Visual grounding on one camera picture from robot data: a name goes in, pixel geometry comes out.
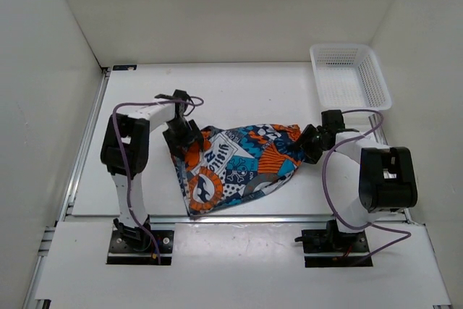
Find white front cover board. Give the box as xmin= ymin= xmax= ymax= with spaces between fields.
xmin=35 ymin=222 xmax=451 ymax=308

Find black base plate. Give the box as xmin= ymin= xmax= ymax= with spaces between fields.
xmin=294 ymin=229 xmax=373 ymax=268
xmin=106 ymin=230 xmax=174 ymax=266

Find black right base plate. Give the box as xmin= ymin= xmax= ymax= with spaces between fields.
xmin=294 ymin=229 xmax=373 ymax=268

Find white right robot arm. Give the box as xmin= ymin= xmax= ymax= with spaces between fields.
xmin=292 ymin=109 xmax=418 ymax=251

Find colourful patterned shorts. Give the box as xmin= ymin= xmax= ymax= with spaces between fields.
xmin=171 ymin=124 xmax=305 ymax=216

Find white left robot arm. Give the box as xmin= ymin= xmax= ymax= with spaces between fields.
xmin=100 ymin=90 xmax=204 ymax=255

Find aluminium table frame rail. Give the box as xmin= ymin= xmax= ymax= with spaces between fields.
xmin=21 ymin=64 xmax=453 ymax=309

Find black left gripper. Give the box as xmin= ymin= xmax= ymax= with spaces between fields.
xmin=162 ymin=119 xmax=203 ymax=159

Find white plastic mesh basket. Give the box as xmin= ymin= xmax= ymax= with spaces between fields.
xmin=310 ymin=43 xmax=392 ymax=111

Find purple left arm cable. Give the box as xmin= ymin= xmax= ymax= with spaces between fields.
xmin=111 ymin=96 xmax=205 ymax=265

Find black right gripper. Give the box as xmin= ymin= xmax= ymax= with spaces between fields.
xmin=288 ymin=124 xmax=329 ymax=165

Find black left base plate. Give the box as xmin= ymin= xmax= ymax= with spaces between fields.
xmin=106 ymin=230 xmax=174 ymax=266

